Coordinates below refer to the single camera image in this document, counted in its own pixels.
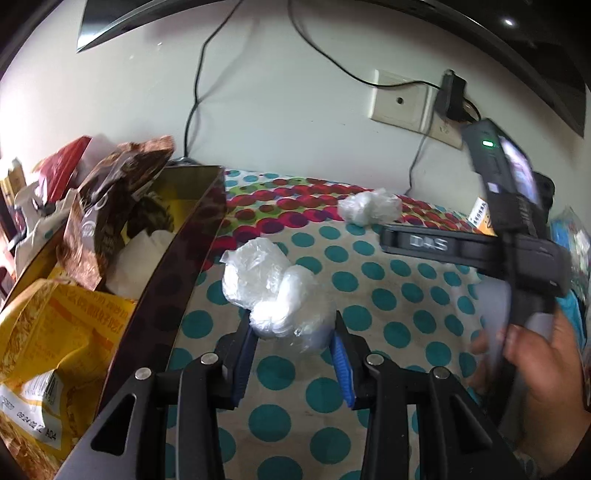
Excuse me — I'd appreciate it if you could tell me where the white single-hole wall plate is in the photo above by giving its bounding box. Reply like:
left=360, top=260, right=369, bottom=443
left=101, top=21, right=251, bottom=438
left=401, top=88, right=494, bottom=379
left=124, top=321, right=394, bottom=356
left=369, top=69, right=437, bottom=134

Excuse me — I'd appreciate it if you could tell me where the yellow snack bag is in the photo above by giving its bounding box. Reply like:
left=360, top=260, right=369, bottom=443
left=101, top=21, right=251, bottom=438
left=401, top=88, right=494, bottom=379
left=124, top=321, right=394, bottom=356
left=0, top=268, right=139, bottom=480

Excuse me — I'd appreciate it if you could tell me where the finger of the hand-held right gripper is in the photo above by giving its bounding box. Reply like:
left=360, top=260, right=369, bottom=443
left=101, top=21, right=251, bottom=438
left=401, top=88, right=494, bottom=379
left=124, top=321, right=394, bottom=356
left=379, top=224, right=506, bottom=275

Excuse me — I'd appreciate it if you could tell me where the thin black adapter cable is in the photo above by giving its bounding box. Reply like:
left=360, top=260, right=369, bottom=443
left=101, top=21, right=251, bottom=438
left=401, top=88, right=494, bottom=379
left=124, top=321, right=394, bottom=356
left=405, top=111, right=437, bottom=195

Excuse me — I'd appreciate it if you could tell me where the long black cable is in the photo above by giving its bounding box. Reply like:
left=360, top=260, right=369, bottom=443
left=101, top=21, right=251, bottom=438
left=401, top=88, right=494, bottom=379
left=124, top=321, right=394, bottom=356
left=184, top=0, right=244, bottom=163

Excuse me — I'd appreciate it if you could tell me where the clear bag with blue item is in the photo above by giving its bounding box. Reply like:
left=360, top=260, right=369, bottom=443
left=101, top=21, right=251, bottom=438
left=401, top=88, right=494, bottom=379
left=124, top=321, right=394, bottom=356
left=549, top=208, right=591, bottom=296

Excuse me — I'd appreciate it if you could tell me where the black power plug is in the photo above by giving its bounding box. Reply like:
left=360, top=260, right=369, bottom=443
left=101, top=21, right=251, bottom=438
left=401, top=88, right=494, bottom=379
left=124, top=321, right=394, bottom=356
left=457, top=99, right=481, bottom=123

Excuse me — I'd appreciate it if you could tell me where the blue cloth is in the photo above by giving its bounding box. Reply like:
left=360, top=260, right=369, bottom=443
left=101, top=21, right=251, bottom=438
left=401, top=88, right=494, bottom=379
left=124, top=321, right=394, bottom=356
left=556, top=291, right=585, bottom=333

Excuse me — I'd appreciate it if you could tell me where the white plastic bag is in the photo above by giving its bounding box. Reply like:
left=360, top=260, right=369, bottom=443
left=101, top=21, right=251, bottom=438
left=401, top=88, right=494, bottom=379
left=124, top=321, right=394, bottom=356
left=14, top=182, right=79, bottom=259

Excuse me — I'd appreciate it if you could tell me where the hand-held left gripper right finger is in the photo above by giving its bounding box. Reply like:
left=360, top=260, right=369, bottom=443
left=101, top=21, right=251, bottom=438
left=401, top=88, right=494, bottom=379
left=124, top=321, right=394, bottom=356
left=329, top=310, right=527, bottom=480

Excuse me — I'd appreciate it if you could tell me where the clear plastic bag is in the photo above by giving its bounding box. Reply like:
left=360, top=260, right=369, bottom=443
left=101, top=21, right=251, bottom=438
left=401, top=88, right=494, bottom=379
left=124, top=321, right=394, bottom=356
left=337, top=188, right=403, bottom=227
left=221, top=237, right=338, bottom=354

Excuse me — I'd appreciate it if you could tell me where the white wall power socket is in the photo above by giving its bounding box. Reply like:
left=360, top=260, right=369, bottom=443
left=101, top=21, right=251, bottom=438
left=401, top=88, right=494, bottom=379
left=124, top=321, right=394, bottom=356
left=427, top=92, right=476, bottom=148

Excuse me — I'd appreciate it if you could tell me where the person's right hand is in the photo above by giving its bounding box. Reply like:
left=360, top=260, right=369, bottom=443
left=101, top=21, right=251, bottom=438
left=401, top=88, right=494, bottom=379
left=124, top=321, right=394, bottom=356
left=471, top=308, right=589, bottom=446

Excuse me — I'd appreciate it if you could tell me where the yellow medicine box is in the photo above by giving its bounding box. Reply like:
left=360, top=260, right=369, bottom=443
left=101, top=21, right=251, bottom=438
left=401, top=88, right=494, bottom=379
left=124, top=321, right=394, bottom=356
left=467, top=196, right=497, bottom=236

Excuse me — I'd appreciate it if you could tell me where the polka dot cloth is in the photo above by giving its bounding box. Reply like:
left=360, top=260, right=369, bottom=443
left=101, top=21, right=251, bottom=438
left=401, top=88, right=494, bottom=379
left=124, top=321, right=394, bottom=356
left=164, top=167, right=578, bottom=480

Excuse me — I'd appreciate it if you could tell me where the black power adapter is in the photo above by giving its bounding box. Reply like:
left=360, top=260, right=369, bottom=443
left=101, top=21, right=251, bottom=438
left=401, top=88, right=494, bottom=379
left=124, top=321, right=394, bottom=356
left=434, top=69, right=467, bottom=123

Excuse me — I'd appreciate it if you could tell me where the person's right forearm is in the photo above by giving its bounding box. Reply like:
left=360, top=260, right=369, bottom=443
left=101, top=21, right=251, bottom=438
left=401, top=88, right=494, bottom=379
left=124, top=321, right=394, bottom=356
left=512, top=427, right=591, bottom=480

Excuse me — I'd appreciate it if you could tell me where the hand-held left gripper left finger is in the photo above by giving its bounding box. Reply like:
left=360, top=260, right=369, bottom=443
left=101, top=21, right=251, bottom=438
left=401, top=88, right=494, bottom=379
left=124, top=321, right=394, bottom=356
left=55, top=310, right=259, bottom=480

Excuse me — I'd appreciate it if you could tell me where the maroon and gold box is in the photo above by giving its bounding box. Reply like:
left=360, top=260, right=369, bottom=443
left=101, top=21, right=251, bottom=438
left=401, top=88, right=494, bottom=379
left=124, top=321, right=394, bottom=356
left=0, top=164, right=227, bottom=416

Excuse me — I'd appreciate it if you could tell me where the brown snack packet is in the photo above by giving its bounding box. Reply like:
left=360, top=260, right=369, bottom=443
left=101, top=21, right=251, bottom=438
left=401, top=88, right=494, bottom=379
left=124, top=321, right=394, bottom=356
left=55, top=135, right=177, bottom=291

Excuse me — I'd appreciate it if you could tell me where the red packet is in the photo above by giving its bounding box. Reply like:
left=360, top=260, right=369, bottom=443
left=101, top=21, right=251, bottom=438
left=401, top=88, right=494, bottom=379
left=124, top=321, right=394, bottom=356
left=34, top=135, right=93, bottom=204

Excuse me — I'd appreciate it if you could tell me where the black monitor cable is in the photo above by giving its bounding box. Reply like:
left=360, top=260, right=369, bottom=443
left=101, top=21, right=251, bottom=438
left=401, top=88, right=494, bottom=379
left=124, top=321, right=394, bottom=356
left=287, top=0, right=445, bottom=89

